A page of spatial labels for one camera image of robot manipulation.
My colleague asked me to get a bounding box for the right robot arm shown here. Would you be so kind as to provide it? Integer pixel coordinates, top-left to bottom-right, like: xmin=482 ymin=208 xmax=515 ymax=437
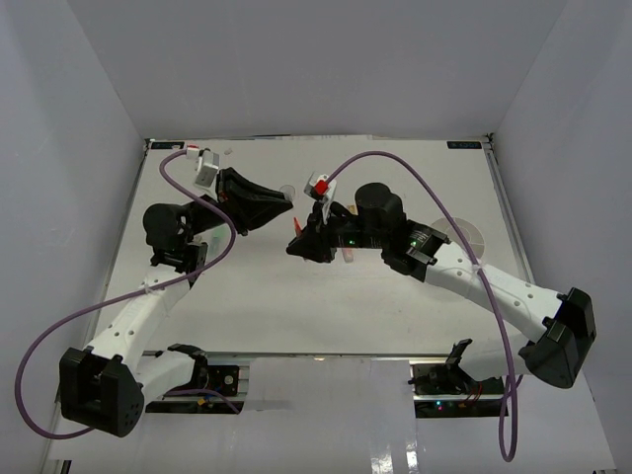
xmin=286 ymin=180 xmax=596 ymax=394

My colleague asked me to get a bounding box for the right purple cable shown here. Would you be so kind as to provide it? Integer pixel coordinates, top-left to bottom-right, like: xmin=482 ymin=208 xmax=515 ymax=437
xmin=328 ymin=150 xmax=523 ymax=463

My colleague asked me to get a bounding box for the white round desk organizer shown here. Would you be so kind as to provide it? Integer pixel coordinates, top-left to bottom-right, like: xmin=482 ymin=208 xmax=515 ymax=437
xmin=430 ymin=217 xmax=485 ymax=259

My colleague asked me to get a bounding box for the purple cable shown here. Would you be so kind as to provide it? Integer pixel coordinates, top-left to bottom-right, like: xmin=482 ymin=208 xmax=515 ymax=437
xmin=14 ymin=145 xmax=237 ymax=439
xmin=328 ymin=150 xmax=523 ymax=463

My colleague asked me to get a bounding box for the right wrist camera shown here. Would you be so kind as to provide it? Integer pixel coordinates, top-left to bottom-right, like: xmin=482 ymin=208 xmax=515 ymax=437
xmin=304 ymin=172 xmax=337 ymax=222

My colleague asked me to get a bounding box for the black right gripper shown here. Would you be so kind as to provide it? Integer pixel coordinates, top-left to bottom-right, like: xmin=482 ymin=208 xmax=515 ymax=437
xmin=286 ymin=201 xmax=386 ymax=264

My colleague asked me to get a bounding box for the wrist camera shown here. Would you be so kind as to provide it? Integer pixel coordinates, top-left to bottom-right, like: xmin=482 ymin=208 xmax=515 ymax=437
xmin=304 ymin=172 xmax=337 ymax=222
xmin=194 ymin=148 xmax=220 ymax=190

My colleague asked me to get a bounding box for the left black corner label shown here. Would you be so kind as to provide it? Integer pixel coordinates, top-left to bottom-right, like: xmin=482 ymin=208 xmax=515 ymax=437
xmin=150 ymin=141 xmax=185 ymax=150

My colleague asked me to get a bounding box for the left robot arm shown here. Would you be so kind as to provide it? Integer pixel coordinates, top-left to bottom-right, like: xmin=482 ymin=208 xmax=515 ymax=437
xmin=59 ymin=168 xmax=292 ymax=437

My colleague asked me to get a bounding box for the black corner label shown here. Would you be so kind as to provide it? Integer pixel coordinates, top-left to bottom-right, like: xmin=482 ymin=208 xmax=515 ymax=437
xmin=446 ymin=140 xmax=482 ymax=150
xmin=150 ymin=141 xmax=185 ymax=150

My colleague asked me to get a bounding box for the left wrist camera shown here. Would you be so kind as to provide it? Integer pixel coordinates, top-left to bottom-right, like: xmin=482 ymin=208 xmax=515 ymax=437
xmin=194 ymin=148 xmax=220 ymax=190

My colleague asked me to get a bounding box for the right black corner label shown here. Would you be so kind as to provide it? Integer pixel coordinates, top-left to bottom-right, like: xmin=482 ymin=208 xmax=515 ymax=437
xmin=446 ymin=140 xmax=482 ymax=150

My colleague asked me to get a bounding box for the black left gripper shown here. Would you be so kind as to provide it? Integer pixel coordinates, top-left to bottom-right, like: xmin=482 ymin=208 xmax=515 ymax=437
xmin=185 ymin=168 xmax=293 ymax=239

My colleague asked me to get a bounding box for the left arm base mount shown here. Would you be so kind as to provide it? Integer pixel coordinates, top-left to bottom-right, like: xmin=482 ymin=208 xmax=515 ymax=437
xmin=145 ymin=344 xmax=248 ymax=415

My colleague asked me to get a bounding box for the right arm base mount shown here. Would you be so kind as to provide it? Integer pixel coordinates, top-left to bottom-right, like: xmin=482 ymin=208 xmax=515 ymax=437
xmin=408 ymin=339 xmax=509 ymax=420

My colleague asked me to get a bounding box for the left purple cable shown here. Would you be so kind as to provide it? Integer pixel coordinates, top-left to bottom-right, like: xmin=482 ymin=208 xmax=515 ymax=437
xmin=14 ymin=145 xmax=237 ymax=439

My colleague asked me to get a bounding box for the clear tape roll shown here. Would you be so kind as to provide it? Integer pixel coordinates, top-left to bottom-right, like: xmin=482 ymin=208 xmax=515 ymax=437
xmin=279 ymin=185 xmax=295 ymax=195

